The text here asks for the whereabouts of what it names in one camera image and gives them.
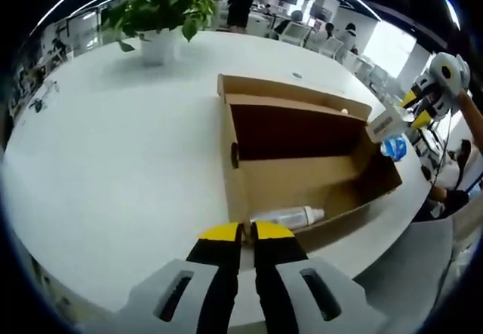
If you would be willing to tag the small dark wiry object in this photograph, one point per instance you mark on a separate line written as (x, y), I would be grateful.
(43, 96)

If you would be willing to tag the green potted plant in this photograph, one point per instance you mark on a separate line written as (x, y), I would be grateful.
(162, 6)

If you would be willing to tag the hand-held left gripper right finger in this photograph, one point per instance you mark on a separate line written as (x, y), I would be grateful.
(275, 273)

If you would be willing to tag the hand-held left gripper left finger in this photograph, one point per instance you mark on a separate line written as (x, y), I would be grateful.
(222, 273)

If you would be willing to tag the translucent plastic bottle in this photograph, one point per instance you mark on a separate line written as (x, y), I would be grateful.
(283, 217)

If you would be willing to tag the blue wet wipes soft item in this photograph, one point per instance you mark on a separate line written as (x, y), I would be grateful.
(394, 147)

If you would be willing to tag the white office chair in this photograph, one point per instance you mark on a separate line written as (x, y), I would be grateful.
(296, 34)
(332, 49)

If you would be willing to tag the brown cardboard shoe box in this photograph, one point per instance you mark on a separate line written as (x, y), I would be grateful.
(302, 175)

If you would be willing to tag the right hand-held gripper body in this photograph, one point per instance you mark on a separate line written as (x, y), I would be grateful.
(451, 72)

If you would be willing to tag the small white carton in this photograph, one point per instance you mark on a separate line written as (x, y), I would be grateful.
(385, 126)

